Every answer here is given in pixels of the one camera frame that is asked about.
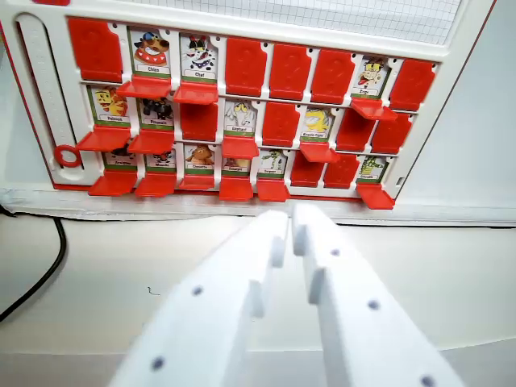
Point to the white base sheet under board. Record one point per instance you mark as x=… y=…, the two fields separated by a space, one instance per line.
x=451 y=209

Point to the red and white game board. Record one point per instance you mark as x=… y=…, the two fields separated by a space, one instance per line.
x=278 y=24

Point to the red giraffe card flap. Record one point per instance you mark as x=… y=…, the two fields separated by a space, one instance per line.
x=334 y=76

